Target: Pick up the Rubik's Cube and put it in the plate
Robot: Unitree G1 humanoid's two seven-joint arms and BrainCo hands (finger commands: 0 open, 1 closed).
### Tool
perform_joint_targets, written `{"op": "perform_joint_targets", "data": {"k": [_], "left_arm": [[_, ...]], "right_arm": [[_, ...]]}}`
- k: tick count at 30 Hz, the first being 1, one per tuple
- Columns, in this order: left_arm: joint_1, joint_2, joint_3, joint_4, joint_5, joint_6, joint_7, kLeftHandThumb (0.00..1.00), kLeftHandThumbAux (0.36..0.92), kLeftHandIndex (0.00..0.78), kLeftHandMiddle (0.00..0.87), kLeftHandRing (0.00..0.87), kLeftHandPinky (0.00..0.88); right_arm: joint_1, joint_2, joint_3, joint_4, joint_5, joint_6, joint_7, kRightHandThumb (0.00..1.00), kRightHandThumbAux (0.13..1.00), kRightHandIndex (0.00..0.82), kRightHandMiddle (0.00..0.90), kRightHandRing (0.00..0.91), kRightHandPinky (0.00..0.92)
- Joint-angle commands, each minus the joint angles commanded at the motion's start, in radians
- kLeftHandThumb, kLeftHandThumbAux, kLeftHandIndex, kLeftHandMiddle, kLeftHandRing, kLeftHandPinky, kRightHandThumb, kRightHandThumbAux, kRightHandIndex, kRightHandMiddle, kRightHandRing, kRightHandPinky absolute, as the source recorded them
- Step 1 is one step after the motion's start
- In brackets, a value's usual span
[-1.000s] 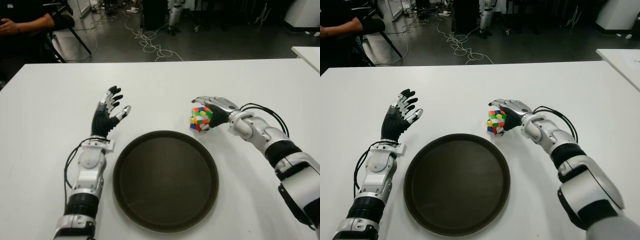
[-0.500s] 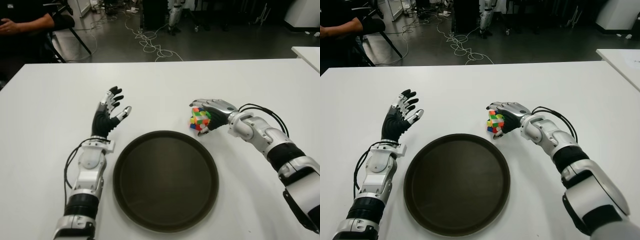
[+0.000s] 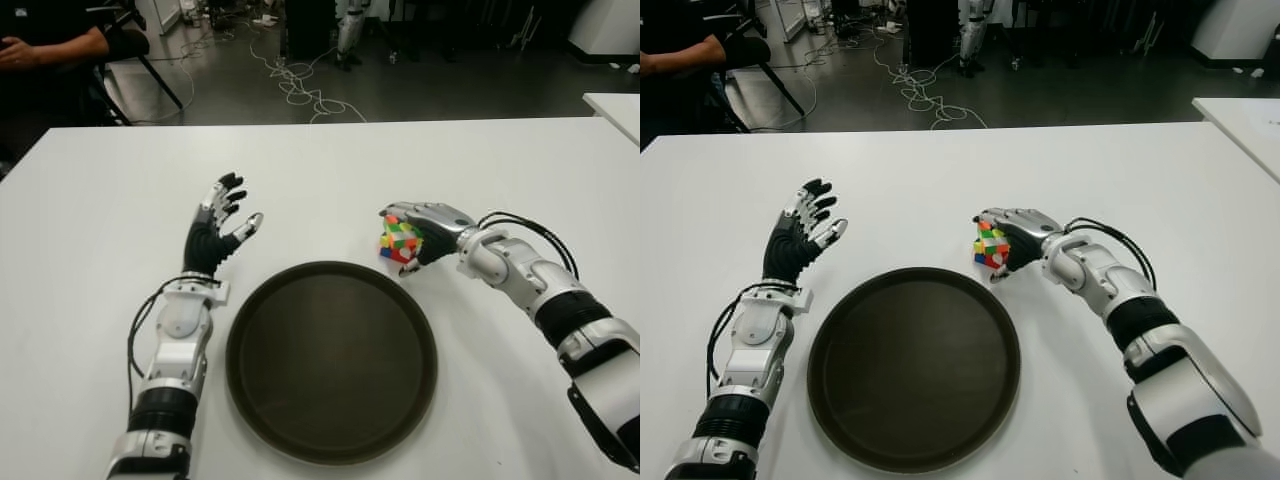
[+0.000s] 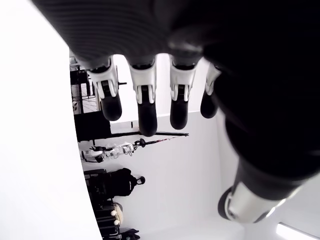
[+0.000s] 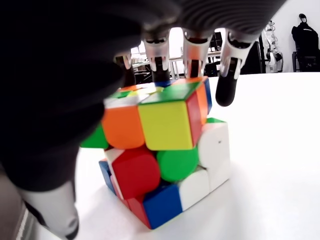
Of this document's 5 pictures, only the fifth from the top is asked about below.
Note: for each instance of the multicoloured Rubik's cube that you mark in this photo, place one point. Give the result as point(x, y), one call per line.
point(165, 125)

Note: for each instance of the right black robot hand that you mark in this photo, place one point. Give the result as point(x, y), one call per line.
point(50, 75)

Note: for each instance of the white hanging humanoid robot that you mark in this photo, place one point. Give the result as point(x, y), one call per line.
point(275, 55)

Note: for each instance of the black case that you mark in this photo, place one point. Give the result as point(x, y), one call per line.
point(252, 60)

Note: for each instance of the black clothed figure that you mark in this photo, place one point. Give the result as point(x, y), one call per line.
point(306, 42)

